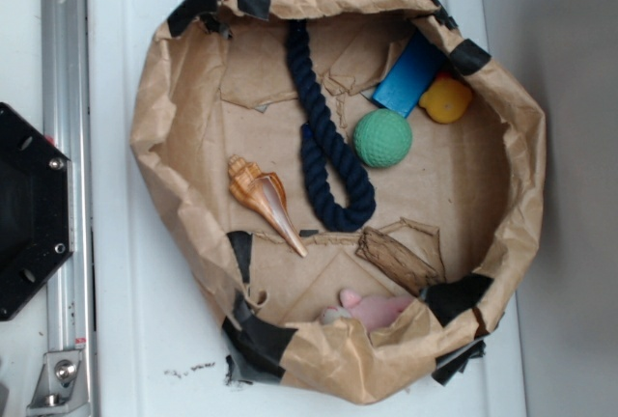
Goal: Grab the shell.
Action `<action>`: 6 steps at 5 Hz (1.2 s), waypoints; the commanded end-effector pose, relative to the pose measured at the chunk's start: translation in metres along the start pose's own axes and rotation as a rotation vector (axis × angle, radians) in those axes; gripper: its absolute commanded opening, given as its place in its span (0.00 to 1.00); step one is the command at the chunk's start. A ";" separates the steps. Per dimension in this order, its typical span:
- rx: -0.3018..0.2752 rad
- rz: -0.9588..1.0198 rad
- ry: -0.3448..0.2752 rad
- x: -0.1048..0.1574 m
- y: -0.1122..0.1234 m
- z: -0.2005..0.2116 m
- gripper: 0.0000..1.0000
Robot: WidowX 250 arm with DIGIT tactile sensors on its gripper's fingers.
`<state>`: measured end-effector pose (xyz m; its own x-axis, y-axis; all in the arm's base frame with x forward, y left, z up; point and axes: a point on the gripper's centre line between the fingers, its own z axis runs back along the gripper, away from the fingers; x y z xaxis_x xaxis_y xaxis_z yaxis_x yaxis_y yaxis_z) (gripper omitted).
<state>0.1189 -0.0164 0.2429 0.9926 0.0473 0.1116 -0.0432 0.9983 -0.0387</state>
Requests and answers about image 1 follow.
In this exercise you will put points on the aluminium extrusion rail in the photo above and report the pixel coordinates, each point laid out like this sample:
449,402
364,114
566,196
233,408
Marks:
69,293

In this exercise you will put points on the white plastic tray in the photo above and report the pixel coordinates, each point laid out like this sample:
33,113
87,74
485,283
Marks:
160,351

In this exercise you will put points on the yellow rubber duck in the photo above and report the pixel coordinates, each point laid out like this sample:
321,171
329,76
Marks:
446,100

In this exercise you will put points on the blue rectangular block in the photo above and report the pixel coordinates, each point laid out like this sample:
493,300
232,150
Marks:
410,77

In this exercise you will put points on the brown wood bark piece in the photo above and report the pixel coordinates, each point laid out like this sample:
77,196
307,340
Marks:
397,262

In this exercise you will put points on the brown paper bag bin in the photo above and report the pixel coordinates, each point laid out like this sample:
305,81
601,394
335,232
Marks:
283,83

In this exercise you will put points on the pink plush toy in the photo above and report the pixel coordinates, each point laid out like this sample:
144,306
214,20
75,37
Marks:
373,311

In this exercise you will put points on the green rubber ball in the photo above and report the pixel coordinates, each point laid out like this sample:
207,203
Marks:
382,138

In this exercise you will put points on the metal corner bracket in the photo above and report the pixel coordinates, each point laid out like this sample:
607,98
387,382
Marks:
62,385

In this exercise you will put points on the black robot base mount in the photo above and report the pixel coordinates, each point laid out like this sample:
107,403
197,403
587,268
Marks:
35,211

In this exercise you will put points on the orange spiral sea shell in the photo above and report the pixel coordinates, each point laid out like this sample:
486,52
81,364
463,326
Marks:
265,194

